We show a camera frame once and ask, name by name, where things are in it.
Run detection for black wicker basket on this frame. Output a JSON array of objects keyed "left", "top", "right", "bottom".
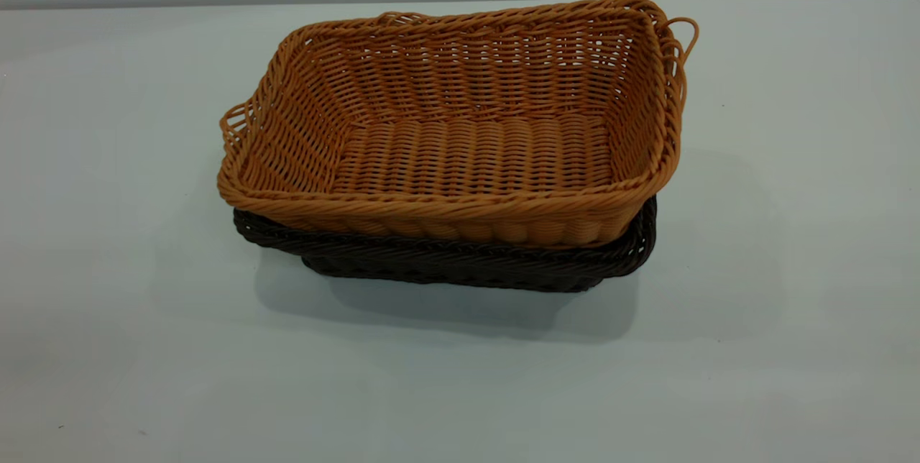
[{"left": 232, "top": 196, "right": 658, "bottom": 294}]

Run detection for orange wicker basket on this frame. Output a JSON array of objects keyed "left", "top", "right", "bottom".
[{"left": 217, "top": 0, "right": 699, "bottom": 248}]

